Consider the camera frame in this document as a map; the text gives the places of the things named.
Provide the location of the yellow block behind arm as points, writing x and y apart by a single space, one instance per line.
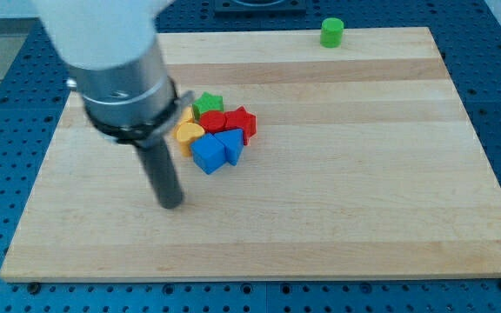
187 116

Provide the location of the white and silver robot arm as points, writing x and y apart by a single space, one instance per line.
115 63

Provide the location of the light wooden board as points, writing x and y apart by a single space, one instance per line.
365 166

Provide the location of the blue triangle block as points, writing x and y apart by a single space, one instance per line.
233 142

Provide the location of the red star block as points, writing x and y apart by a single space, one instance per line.
241 119

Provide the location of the blue cube block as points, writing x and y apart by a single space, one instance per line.
208 153

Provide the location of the red cylinder block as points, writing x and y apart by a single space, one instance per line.
213 121

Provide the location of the green star block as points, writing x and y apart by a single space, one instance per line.
207 102

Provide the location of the yellow heart block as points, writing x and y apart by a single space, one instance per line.
185 135

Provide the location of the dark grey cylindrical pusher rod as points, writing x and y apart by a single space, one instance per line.
161 173

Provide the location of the green cylinder block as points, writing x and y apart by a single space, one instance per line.
332 30

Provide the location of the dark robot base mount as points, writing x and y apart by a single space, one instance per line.
258 6

